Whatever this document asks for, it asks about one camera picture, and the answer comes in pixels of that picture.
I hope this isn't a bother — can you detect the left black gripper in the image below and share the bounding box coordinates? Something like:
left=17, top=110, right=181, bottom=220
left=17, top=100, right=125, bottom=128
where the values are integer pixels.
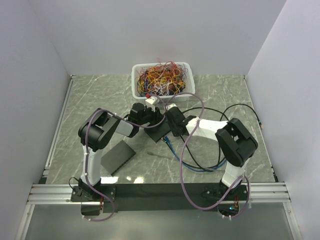
left=138, top=106, right=166, bottom=128

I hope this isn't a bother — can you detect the black network switch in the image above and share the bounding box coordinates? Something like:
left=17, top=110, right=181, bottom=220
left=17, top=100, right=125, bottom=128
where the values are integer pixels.
left=101, top=140, right=136, bottom=176
left=144, top=119, right=171, bottom=143

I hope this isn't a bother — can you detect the blue ethernet cable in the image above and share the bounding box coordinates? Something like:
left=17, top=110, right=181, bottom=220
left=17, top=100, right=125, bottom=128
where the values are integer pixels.
left=163, top=136, right=228, bottom=172

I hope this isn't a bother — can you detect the black ethernet cable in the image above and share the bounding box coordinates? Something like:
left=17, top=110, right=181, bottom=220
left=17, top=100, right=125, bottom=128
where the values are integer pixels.
left=162, top=104, right=265, bottom=172

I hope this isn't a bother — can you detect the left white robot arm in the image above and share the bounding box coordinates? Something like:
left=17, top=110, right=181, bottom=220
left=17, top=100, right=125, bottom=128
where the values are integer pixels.
left=78, top=103, right=170, bottom=201

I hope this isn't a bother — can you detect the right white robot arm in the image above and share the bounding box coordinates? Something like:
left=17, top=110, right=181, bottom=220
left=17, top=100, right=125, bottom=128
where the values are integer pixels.
left=165, top=104, right=258, bottom=200

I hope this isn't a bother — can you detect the white plastic basket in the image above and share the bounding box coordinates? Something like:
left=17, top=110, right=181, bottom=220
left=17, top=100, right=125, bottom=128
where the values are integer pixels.
left=131, top=61, right=196, bottom=102

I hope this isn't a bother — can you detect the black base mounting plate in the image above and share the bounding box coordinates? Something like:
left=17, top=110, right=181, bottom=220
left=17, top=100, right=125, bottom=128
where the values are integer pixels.
left=71, top=183, right=248, bottom=214

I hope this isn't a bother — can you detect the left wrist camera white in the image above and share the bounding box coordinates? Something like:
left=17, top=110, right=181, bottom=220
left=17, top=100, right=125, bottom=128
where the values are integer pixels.
left=145, top=95, right=159, bottom=112

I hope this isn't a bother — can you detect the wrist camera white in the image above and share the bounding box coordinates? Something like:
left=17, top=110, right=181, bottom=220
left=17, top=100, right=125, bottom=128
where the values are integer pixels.
left=165, top=103, right=177, bottom=111
left=145, top=95, right=159, bottom=112

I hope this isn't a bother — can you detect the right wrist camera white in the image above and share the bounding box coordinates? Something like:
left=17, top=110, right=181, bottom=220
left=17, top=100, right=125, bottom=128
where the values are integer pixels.
left=165, top=103, right=177, bottom=111

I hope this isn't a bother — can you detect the tangled colourful wires bundle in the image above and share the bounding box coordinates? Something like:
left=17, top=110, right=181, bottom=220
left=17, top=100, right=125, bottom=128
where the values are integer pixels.
left=136, top=57, right=189, bottom=98

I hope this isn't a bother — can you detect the aluminium frame rail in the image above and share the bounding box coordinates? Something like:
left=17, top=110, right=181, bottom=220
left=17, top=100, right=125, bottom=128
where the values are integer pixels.
left=26, top=74, right=76, bottom=205

